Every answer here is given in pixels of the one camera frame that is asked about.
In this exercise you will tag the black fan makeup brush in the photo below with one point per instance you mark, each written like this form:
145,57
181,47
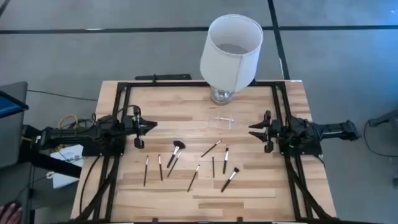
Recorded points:
175,150

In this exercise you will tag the black support beam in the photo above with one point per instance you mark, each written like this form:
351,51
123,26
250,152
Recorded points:
53,163

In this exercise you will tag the white paper sheet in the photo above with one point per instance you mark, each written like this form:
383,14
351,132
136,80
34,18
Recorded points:
70,152

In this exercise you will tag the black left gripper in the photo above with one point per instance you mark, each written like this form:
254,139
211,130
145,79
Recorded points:
138,129

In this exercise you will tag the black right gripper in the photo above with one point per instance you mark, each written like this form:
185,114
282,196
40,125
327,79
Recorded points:
273,130

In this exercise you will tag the short-bristle black makeup brush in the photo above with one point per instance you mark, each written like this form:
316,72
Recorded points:
225,161

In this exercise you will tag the grey chair base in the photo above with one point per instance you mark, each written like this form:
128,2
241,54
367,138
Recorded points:
385,117

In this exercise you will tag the fluffy-head black makeup brush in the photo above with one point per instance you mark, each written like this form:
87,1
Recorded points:
229,180

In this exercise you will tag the table lamp white shade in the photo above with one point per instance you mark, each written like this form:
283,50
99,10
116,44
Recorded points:
231,53

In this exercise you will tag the clear acrylic organizer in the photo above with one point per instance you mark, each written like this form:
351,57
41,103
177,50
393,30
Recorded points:
224,122

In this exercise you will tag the blue flat panel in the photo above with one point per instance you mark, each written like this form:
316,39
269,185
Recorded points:
7,107

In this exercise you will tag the person's hand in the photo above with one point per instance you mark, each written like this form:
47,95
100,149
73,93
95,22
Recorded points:
11,214

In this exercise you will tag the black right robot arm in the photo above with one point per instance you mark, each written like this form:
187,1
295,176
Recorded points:
317,130

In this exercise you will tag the black flat bar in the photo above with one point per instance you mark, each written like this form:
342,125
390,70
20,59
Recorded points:
161,76

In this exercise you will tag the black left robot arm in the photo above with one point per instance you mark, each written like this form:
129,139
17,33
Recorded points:
77,133

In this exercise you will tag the black metal table frame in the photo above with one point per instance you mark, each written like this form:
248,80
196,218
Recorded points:
171,84

